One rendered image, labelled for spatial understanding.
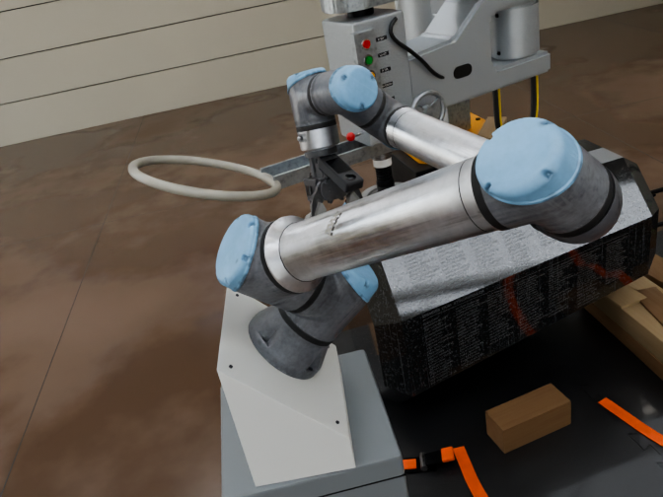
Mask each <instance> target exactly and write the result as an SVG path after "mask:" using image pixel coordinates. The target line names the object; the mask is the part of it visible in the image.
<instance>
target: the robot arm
mask: <svg viewBox="0 0 663 497"><path fill-rule="evenodd" d="M286 83H287V89H288V90H287V94H288V95H289V99H290V104H291V107H292V112H293V116H294V121H295V126H296V130H297V135H298V137H297V140H298V141H299V144H300V149H301V151H307V152H304V153H305V157H306V158H309V163H310V168H311V173H310V177H308V178H304V184H305V189H306V193H307V198H308V201H310V209H311V212H310V213H309V214H308V215H306V217H305V219H303V218H300V217H297V216H285V217H281V218H279V219H276V220H274V221H271V222H266V221H263V220H262V219H260V218H258V217H257V216H252V215H249V214H245V215H242V216H240V217H239V218H237V219H236V220H235V221H234V222H233V223H232V224H231V226H230V227H229V229H228V230H227V232H226V234H225V236H224V238H223V240H222V243H221V245H220V248H219V250H218V254H217V259H216V276H217V279H218V281H219V282H220V284H222V285H223V286H225V287H227V288H229V289H231V290H232V291H233V292H238V293H241V294H243V295H246V296H249V297H251V298H254V299H256V300H259V301H262V302H264V303H267V304H270V305H271V306H269V307H267V308H265V309H264V310H262V311H260V312H258V313H257V314H256V315H255V316H254V317H253V318H252V320H251V321H250V323H249V335H250V339H251V341H252V343H253V345H254V347H255V348H256V350H257V351H258V353H259V354H260V355H261V356H262V357H263V358H264V359H265V360H266V361H267V362H268V363H269V364H270V365H271V366H273V367H274V368H275V369H277V370H278V371H280V372H281V373H283V374H285V375H287V376H289V377H292V378H295V379H299V380H308V379H311V378H313V377H314V376H315V375H316V374H317V373H318V372H319V370H320V369H321V367H322V365H323V362H324V359H325V356H326V354H327V351H328V348H329V346H330V344H331V343H332V342H333V341H334V340H335V339H336V337H337V336H338V335H339V334H340V333H341V332H342V331H343V330H344V328H345V327H346V326H347V325H348V324H349V323H350V322H351V321H352V319H353V318H354V317H355V316H356V315H357V314H358V313H359V312H360V311H361V309H362V308H363V307H364V306H365V305H366V304H367V303H368V302H369V301H370V299H371V297H372V296H373V295H374V293H375V292H376V291H377V289H378V279H377V277H376V275H375V273H374V271H373V270H372V268H371V267H370V266H369V264H372V263H376V262H380V261H384V260H387V259H391V258H395V257H399V256H402V255H406V254H410V253H414V252H417V251H421V250H425V249H432V248H435V247H439V246H443V245H447V244H450V243H453V242H457V241H461V240H464V239H468V238H472V237H476V236H479V235H483V234H487V233H491V232H495V231H506V230H510V229H514V228H518V227H521V226H525V225H529V224H530V225H531V226H532V227H533V228H534V229H536V230H537V231H539V232H541V233H543V234H545V235H547V236H549V237H551V238H553V239H555V240H558V241H560V242H563V243H567V244H572V245H580V244H586V243H591V242H593V241H596V240H598V239H600V238H602V237H603V236H605V235H606V234H607V233H608V232H609V231H610V230H611V229H612V228H613V227H614V226H615V224H616V223H617V221H618V219H619V217H620V215H621V212H622V207H623V194H622V189H621V187H620V184H619V182H618V181H617V179H616V178H615V176H614V175H613V174H612V172H611V171H610V170H609V169H607V168H606V167H605V166H604V165H602V164H601V163H600V162H599V161H598V160H596V159H595V158H594V157H593V156H592V155H591V154H590V153H589V152H587V151H586V150H585V149H584V148H583V147H582V146H581V145H580V144H578V142H577V140H576V139H575V138H574V137H573V136H572V135H571V134H570V133H568V132H567V131H566V130H564V129H562V128H560V127H558V126H556V125H555V124H554V123H552V122H550V121H548V120H545V119H542V118H537V117H524V118H519V119H516V120H513V121H510V122H508V123H506V124H504V125H502V126H501V127H499V128H498V129H496V130H495V131H494V132H493V133H492V136H493V137H492V138H491V139H490V140H488V139H486V138H483V137H481V136H478V135H476V134H474V133H472V132H469V131H467V130H464V129H462V128H459V127H457V126H454V125H452V124H449V123H447V122H444V121H442V120H439V119H437V118H434V117H432V116H429V115H427V114H424V113H422V112H419V111H417V110H416V109H415V108H412V107H410V106H406V105H404V104H401V103H399V102H398V101H396V100H395V99H393V98H392V97H391V96H389V95H388V94H387V93H385V92H384V91H382V90H381V89H380V88H378V87H377V82H376V80H375V78H374V76H373V74H372V73H371V72H370V71H369V70H368V69H366V68H365V67H363V66H359V65H345V66H341V67H339V68H337V69H333V70H330V71H326V69H325V68H322V67H321V68H314V69H310V70H306V71H302V72H300V73H296V74H294V75H291V76H290V77H288V79H287V81H286ZM335 114H339V115H341V116H343V117H344V118H346V119H347V120H349V121H350V122H352V123H354V124H355V125H357V126H358V127H360V128H361V129H363V130H364V131H366V132H367V133H369V134H370V135H372V136H374V137H375V138H377V139H378V140H380V141H381V142H382V143H383V144H384V145H386V146H387V147H389V148H392V149H395V150H402V151H404V152H406V153H408V154H410V155H412V156H414V157H416V158H417V159H419V160H421V161H422V162H424V163H426V164H428V165H430V166H432V167H434V168H436V169H438V170H437V171H434V172H432V173H429V174H426V175H424V176H421V177H417V178H414V179H411V180H409V181H406V182H403V183H401V184H398V185H395V186H393V187H390V188H387V189H385V190H382V191H380V192H377V193H374V194H372V195H369V196H366V197H364V198H363V197H362V194H361V192H360V190H359V189H360V188H362V187H363V181H364V179H363V178H362V177H361V176H360V175H359V174H358V173H357V172H356V171H354V170H353V169H352V168H351V167H350V166H349V165H348V164H347V163H346V162H345V161H344V160H342V159H341V158H340V157H339V156H338V155H337V154H333V153H335V152H337V148H336V144H339V143H340V141H339V135H338V130H337V125H336V121H335ZM311 174H312V175H311ZM307 188H308V189H307ZM308 192H309V194H308ZM343 197H345V198H346V203H347V204H345V205H342V206H340V207H337V208H334V209H333V210H330V211H327V209H326V207H325V205H324V204H323V201H324V200H326V201H327V202H328V203H332V202H333V201H334V200H335V199H340V200H344V198H343Z"/></svg>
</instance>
